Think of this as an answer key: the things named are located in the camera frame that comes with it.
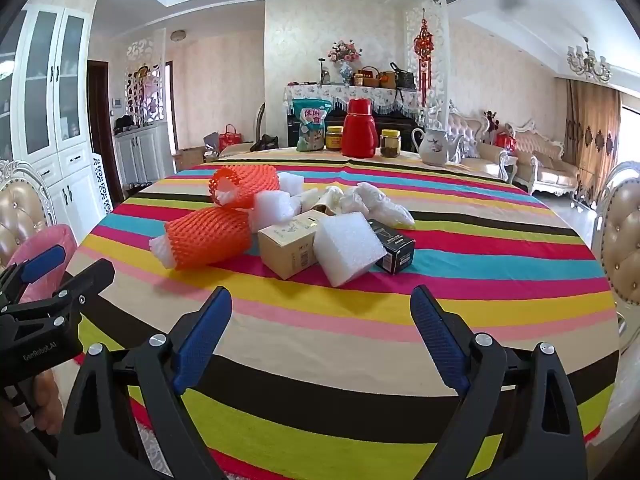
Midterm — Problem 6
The person's left hand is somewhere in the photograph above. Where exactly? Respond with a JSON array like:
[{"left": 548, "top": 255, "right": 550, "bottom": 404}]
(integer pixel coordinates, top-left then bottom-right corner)
[{"left": 34, "top": 370, "right": 64, "bottom": 434}]

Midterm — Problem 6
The yellow-lid jar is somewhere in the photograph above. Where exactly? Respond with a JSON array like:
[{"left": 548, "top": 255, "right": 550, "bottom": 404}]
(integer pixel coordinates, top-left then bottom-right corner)
[
  {"left": 380, "top": 129, "right": 401, "bottom": 158},
  {"left": 324, "top": 126, "right": 343, "bottom": 152}
]

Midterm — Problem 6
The beige cardboard box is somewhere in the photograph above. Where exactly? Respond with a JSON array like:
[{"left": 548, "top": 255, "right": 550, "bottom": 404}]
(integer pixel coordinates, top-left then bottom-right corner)
[{"left": 257, "top": 209, "right": 326, "bottom": 280}]

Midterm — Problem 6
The brown curtain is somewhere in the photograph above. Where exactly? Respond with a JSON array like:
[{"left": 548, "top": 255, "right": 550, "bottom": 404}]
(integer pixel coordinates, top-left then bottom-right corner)
[{"left": 563, "top": 79, "right": 622, "bottom": 206}]

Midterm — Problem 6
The black handbag on piano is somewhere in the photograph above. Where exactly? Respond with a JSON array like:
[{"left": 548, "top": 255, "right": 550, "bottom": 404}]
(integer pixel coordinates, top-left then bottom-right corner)
[{"left": 390, "top": 62, "right": 416, "bottom": 90}]

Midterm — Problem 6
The chandelier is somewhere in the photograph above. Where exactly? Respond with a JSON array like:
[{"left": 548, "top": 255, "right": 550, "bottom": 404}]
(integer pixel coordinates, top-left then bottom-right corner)
[{"left": 566, "top": 36, "right": 612, "bottom": 84}]

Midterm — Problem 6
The orange foam net front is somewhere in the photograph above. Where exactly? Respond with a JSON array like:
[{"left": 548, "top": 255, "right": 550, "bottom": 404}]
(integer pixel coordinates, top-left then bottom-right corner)
[{"left": 149, "top": 207, "right": 252, "bottom": 271}]

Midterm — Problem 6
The cardboard box on floor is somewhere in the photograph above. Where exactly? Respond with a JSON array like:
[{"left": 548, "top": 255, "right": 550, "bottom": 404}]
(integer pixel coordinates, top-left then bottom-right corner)
[{"left": 174, "top": 146, "right": 206, "bottom": 172}]

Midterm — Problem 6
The cream ornate sofa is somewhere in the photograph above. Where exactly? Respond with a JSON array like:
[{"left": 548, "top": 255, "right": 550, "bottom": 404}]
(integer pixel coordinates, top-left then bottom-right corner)
[{"left": 448, "top": 106, "right": 578, "bottom": 196}]

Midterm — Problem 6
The flower vase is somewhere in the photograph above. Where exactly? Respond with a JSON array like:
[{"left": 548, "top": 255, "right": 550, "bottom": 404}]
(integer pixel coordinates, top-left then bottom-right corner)
[{"left": 328, "top": 40, "right": 361, "bottom": 84}]

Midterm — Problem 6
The teal snack bag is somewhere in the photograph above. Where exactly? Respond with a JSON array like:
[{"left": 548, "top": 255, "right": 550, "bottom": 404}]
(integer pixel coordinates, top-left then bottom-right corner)
[{"left": 293, "top": 99, "right": 332, "bottom": 152}]

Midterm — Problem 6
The yellow-lid jar right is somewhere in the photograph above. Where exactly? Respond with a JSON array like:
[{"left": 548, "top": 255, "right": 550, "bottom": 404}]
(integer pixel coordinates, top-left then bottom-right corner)
[{"left": 380, "top": 129, "right": 401, "bottom": 158}]

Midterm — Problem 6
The tufted beige chair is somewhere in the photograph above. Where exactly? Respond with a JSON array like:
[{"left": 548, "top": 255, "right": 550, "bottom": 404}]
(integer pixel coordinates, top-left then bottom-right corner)
[
  {"left": 0, "top": 160, "right": 56, "bottom": 269},
  {"left": 591, "top": 162, "right": 640, "bottom": 352}
]

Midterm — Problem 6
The white ceramic pitcher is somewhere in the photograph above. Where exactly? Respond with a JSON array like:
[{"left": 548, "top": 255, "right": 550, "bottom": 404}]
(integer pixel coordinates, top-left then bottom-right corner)
[{"left": 411, "top": 128, "right": 463, "bottom": 166}]

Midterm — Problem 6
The red thermos jug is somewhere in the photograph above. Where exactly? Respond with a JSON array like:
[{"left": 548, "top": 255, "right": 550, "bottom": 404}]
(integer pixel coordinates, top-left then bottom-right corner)
[{"left": 342, "top": 99, "right": 378, "bottom": 158}]

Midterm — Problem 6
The large white foam block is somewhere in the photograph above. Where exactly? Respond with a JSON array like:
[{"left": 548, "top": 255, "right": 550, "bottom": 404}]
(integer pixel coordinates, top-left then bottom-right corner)
[{"left": 314, "top": 211, "right": 386, "bottom": 287}]

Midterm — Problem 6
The yellow-lid jar left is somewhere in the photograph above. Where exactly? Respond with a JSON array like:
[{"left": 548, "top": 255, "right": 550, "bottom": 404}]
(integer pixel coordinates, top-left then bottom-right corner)
[{"left": 324, "top": 126, "right": 343, "bottom": 152}]

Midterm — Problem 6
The wicker basket on piano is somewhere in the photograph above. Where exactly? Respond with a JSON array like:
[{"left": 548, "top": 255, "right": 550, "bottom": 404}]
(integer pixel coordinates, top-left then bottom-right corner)
[{"left": 356, "top": 65, "right": 380, "bottom": 88}]

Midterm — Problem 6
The red chinese knot ornament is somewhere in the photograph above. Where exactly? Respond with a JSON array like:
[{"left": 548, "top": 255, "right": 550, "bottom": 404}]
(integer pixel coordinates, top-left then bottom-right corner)
[{"left": 413, "top": 10, "right": 434, "bottom": 107}]

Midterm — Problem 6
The red gift bag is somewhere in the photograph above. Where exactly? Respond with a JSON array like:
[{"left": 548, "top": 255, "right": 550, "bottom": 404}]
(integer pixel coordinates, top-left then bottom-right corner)
[{"left": 218, "top": 124, "right": 243, "bottom": 153}]

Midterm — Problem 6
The black small box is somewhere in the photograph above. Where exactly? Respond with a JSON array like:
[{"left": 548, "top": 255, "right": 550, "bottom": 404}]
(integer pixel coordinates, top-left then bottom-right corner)
[{"left": 369, "top": 219, "right": 416, "bottom": 275}]

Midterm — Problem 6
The black piano with lace cover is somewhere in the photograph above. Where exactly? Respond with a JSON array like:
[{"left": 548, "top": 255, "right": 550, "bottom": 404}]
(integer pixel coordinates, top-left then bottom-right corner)
[{"left": 283, "top": 83, "right": 426, "bottom": 149}]

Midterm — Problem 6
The tufted beige chair right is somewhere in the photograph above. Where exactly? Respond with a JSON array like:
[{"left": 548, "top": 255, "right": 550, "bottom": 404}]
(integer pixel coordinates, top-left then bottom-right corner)
[{"left": 591, "top": 162, "right": 640, "bottom": 352}]

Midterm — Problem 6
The tufted beige chair left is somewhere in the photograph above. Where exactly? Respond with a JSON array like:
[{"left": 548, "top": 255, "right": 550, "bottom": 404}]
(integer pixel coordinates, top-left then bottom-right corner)
[{"left": 0, "top": 160, "right": 56, "bottom": 269}]

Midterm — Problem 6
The white glass-door cabinet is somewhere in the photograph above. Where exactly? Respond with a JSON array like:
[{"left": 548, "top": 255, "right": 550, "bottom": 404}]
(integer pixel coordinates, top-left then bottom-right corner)
[{"left": 1, "top": 4, "right": 108, "bottom": 243}]

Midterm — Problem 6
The pink lined trash bin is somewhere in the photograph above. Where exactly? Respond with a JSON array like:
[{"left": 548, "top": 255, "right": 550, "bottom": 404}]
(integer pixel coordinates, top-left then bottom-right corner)
[{"left": 8, "top": 224, "right": 77, "bottom": 304}]

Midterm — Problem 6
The white plastic bag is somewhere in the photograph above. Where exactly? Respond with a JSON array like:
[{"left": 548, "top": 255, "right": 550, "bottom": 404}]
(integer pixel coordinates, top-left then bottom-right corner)
[{"left": 340, "top": 182, "right": 416, "bottom": 229}]

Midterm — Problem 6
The orange foam net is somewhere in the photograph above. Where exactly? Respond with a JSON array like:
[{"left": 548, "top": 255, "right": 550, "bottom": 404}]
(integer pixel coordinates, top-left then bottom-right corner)
[
  {"left": 208, "top": 165, "right": 280, "bottom": 209},
  {"left": 149, "top": 207, "right": 252, "bottom": 271}
]

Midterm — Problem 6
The striped colourful tablecloth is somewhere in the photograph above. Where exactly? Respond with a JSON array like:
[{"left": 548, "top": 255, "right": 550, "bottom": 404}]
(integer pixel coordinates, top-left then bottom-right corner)
[{"left": 68, "top": 148, "right": 620, "bottom": 479}]

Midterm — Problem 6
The white low shoe cabinet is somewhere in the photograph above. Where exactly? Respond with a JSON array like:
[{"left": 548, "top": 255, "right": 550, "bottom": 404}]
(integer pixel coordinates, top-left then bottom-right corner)
[{"left": 114, "top": 122, "right": 175, "bottom": 188}]

